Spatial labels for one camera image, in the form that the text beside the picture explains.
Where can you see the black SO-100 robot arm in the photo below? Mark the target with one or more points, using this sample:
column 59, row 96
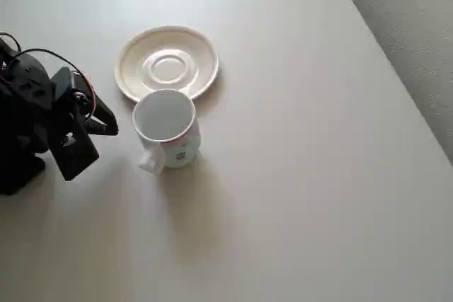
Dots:
column 21, row 111

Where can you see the white ceramic mug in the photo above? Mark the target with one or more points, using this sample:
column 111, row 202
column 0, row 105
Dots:
column 166, row 118

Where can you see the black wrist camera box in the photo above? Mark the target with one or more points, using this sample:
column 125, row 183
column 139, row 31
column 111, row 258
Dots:
column 76, row 153

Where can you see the cream porcelain saucer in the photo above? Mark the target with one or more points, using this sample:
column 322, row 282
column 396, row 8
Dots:
column 166, row 65

